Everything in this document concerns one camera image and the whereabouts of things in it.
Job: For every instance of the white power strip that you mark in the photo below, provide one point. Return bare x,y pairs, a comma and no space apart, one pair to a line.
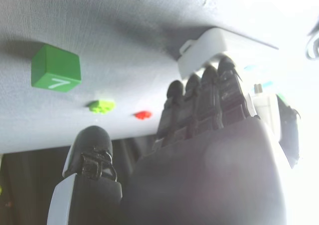
211,45

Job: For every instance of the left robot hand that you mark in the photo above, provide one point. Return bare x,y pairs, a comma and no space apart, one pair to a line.
199,185

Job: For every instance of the white charger plug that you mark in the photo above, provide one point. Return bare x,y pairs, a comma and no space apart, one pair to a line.
268,110

